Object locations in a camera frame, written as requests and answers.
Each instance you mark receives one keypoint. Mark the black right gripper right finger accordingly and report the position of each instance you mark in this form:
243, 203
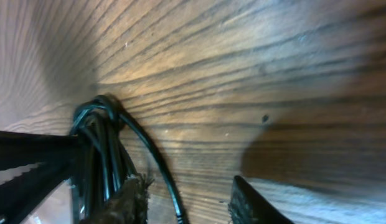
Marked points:
247, 206

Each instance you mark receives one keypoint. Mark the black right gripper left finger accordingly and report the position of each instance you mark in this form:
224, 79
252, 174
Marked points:
128, 206

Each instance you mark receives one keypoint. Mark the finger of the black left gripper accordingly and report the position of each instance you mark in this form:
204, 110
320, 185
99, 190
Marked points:
46, 161

